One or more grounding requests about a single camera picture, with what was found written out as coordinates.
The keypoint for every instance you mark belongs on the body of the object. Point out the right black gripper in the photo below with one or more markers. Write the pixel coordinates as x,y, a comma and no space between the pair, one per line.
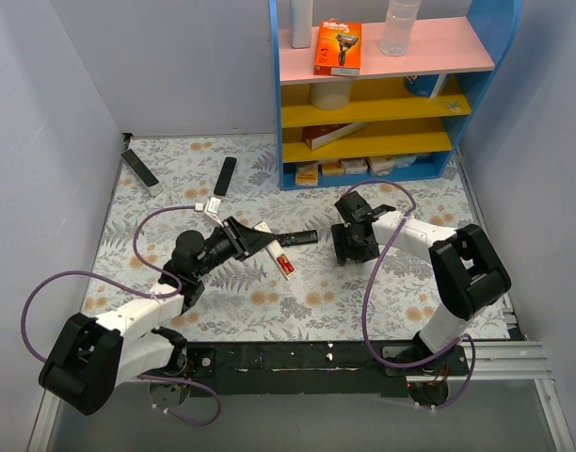
355,243

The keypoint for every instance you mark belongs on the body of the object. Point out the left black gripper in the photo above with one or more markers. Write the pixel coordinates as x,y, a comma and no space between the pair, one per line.
238,235

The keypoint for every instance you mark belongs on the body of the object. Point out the red battery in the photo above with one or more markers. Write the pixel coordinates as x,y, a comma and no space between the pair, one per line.
284,268
288,263

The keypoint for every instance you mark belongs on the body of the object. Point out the white remote control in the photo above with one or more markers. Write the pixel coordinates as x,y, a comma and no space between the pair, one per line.
275,250

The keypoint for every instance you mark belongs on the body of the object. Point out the white remote battery cover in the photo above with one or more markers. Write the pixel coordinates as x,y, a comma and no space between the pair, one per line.
352,270

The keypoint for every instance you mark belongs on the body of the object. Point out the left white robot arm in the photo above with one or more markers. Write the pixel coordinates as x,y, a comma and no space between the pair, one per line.
94,355

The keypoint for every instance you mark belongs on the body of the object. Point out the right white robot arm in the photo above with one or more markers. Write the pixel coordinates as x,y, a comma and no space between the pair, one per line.
468,272

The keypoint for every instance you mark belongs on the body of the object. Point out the black remote with buttons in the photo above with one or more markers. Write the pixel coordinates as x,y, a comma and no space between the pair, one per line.
297,238

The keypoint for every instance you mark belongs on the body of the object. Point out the slim black remote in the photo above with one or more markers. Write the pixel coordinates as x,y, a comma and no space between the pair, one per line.
225,176

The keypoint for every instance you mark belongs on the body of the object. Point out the black and silver remote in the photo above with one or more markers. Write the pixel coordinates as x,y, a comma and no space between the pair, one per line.
143,174

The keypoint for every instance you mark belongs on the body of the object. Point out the yellow small box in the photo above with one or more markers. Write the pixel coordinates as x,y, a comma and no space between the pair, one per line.
332,168

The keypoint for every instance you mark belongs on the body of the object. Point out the white orange small box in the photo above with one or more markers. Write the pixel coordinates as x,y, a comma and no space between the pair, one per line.
380,165

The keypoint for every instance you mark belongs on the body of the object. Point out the orange snack box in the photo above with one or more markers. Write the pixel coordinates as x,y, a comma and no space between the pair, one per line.
307,174

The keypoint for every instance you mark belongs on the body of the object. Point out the light blue small pack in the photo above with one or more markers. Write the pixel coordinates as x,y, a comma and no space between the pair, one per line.
401,161

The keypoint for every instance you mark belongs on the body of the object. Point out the floral table mat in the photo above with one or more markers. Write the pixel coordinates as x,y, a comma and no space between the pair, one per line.
250,300

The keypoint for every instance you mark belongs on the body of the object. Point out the red and white flat box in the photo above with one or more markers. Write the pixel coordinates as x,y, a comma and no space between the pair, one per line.
317,136

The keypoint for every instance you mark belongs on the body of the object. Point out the blue shelf unit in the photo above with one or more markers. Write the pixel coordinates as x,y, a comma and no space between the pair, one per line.
471,48

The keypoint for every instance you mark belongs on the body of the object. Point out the white cylinder container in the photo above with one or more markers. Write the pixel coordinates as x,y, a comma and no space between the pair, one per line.
330,95

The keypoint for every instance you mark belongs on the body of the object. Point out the blue round tin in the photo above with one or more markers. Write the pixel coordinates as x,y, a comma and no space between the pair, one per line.
426,86

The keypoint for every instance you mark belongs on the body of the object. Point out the orange razor box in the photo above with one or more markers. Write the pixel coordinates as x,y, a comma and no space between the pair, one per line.
338,50

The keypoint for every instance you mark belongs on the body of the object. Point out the clear plastic bottle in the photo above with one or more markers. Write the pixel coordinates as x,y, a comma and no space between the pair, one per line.
400,19

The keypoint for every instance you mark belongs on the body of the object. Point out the white tall bottle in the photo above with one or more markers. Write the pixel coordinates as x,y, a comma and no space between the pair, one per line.
301,23

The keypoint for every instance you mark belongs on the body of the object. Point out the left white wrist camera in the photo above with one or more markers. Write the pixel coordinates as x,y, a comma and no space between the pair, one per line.
210,211

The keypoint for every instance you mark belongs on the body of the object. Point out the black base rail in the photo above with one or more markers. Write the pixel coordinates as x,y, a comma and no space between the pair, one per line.
307,368

